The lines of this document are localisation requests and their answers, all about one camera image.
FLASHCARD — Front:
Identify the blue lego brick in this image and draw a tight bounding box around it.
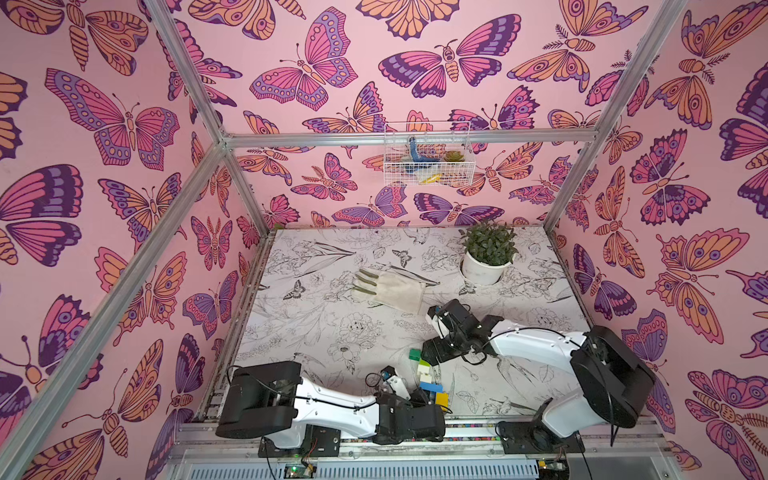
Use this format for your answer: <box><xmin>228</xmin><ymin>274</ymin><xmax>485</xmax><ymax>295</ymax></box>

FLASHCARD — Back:
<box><xmin>419</xmin><ymin>382</ymin><xmax>444</xmax><ymax>393</ymax></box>

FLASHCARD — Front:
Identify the cream white lego brick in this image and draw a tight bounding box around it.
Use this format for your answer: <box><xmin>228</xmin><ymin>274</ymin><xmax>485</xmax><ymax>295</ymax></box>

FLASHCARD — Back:
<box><xmin>417</xmin><ymin>365</ymin><xmax>433</xmax><ymax>383</ymax></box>

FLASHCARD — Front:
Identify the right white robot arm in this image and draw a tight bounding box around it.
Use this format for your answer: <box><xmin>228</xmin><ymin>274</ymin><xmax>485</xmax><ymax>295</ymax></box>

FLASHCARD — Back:
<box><xmin>422</xmin><ymin>299</ymin><xmax>657</xmax><ymax>445</ymax></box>

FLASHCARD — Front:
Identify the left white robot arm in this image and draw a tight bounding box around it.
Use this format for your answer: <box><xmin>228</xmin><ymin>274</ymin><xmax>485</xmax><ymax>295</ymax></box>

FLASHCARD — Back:
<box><xmin>215</xmin><ymin>361</ymin><xmax>446</xmax><ymax>450</ymax></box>

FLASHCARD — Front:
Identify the beige work glove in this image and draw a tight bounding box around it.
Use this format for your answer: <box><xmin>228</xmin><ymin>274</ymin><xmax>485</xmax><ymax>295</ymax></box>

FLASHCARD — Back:
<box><xmin>352</xmin><ymin>269</ymin><xmax>425</xmax><ymax>314</ymax></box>

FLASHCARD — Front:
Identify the potted green plant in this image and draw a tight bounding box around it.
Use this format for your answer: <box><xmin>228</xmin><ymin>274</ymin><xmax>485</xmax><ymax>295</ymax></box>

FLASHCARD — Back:
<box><xmin>461</xmin><ymin>222</ymin><xmax>518</xmax><ymax>286</ymax></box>

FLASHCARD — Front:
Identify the green circuit board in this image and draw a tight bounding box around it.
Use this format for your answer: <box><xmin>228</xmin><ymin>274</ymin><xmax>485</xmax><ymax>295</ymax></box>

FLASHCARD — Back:
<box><xmin>283</xmin><ymin>463</ymin><xmax>316</xmax><ymax>479</ymax></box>

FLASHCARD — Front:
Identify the yellow item in basket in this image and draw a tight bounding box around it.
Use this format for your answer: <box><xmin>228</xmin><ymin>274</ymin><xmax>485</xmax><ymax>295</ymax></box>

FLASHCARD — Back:
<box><xmin>419</xmin><ymin>174</ymin><xmax>442</xmax><ymax>185</ymax></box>

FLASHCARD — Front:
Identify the blue toy in basket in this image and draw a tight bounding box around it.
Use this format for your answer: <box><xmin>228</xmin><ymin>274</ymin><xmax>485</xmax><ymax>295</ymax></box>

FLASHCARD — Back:
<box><xmin>405</xmin><ymin>137</ymin><xmax>437</xmax><ymax>174</ymax></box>

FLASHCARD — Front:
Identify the small green plant in basket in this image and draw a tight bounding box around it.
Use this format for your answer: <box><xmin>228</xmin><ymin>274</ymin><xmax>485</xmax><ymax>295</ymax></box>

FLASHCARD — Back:
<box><xmin>443</xmin><ymin>150</ymin><xmax>465</xmax><ymax>163</ymax></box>

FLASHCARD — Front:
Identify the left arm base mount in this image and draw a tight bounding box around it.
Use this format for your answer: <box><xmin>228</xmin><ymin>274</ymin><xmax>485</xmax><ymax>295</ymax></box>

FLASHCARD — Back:
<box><xmin>258</xmin><ymin>425</ymin><xmax>341</xmax><ymax>460</ymax></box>

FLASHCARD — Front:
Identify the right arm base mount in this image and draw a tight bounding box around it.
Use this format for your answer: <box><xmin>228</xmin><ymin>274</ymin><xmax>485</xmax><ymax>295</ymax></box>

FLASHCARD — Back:
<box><xmin>495</xmin><ymin>398</ymin><xmax>585</xmax><ymax>454</ymax></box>

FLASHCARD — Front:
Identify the white wire basket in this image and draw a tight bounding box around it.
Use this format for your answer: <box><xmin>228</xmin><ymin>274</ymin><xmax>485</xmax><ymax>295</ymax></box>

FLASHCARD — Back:
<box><xmin>381</xmin><ymin>123</ymin><xmax>476</xmax><ymax>188</ymax></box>

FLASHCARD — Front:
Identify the aluminium frame back bar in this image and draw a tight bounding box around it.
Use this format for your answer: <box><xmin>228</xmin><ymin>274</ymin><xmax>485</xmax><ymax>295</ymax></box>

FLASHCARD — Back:
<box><xmin>224</xmin><ymin>129</ymin><xmax>597</xmax><ymax>149</ymax></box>

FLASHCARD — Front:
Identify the aluminium frame right post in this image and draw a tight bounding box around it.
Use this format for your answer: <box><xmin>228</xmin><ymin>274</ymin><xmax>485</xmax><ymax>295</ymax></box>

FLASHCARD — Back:
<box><xmin>544</xmin><ymin>0</ymin><xmax>687</xmax><ymax>234</ymax></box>

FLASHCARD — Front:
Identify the aluminium frame post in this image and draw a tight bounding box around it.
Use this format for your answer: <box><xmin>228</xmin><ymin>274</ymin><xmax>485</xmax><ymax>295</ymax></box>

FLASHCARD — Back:
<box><xmin>544</xmin><ymin>0</ymin><xmax>687</xmax><ymax>234</ymax></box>
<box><xmin>145</xmin><ymin>1</ymin><xmax>269</xmax><ymax>238</ymax></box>

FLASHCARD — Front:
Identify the aluminium frame left post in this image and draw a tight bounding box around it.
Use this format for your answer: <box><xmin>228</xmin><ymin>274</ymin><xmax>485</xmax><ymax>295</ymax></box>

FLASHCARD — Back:
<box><xmin>145</xmin><ymin>1</ymin><xmax>269</xmax><ymax>238</ymax></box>

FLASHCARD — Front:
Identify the aluminium frame left diagonal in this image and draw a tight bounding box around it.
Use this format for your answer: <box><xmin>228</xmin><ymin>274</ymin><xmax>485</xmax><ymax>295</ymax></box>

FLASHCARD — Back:
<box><xmin>1</xmin><ymin>143</ymin><xmax>225</xmax><ymax>479</ymax></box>

